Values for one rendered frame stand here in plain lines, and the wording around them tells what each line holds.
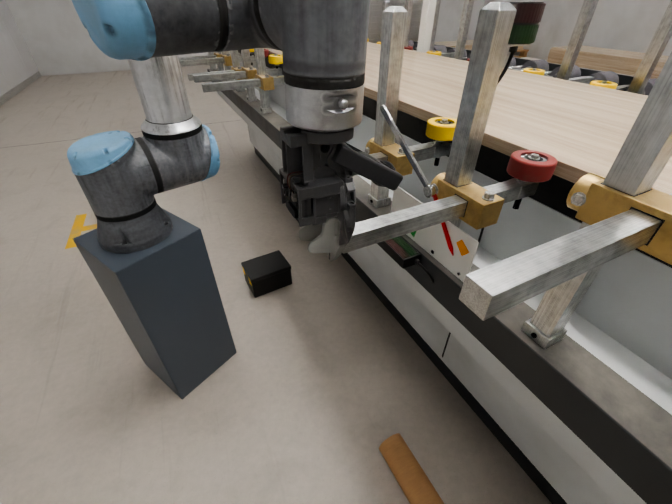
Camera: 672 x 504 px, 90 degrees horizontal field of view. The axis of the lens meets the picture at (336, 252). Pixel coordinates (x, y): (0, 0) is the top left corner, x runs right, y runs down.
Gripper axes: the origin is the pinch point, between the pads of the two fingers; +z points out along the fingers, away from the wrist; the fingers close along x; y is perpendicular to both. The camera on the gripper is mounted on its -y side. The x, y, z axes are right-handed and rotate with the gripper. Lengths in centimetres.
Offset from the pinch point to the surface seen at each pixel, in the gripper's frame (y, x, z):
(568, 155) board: -50, 1, -9
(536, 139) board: -52, -8, -9
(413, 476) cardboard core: -19, 15, 74
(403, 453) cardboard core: -20, 9, 74
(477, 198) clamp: -25.9, 2.5, -5.2
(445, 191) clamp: -25.1, -4.2, -3.6
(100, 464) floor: 63, -32, 84
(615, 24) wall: -767, -397, -7
